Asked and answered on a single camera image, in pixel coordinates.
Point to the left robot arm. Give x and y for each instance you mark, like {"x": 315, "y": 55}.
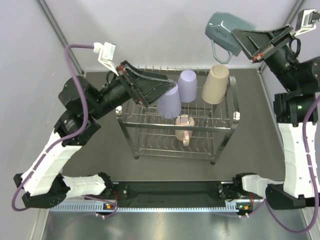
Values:
{"x": 43, "y": 184}

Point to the beige tumbler cup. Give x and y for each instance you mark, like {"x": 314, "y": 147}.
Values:
{"x": 215, "y": 85}

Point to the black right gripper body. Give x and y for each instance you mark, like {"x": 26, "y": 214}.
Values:
{"x": 278, "y": 54}

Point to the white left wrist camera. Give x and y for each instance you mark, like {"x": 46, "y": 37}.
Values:
{"x": 105, "y": 53}

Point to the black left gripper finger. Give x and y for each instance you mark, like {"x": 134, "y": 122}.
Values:
{"x": 142, "y": 74}
{"x": 155, "y": 90}

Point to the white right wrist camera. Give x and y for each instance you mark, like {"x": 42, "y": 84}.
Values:
{"x": 306, "y": 21}

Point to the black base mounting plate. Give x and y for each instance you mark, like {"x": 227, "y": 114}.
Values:
{"x": 168, "y": 194}

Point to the blue-grey mug white inside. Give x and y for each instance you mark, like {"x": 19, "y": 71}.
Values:
{"x": 219, "y": 30}

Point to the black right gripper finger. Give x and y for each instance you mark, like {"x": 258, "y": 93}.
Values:
{"x": 254, "y": 43}
{"x": 277, "y": 28}

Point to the lavender cup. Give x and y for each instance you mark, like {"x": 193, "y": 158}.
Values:
{"x": 187, "y": 86}
{"x": 169, "y": 105}

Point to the grey slotted cable duct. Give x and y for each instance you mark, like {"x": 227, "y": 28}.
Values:
{"x": 95, "y": 206}

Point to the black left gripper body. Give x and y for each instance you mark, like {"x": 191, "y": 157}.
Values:
{"x": 119, "y": 90}

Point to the steel two-tier dish rack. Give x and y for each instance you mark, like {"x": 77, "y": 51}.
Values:
{"x": 201, "y": 131}

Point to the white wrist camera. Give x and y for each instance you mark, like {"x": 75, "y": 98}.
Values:
{"x": 105, "y": 53}
{"x": 306, "y": 21}

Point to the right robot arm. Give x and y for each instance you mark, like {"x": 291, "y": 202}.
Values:
{"x": 296, "y": 116}

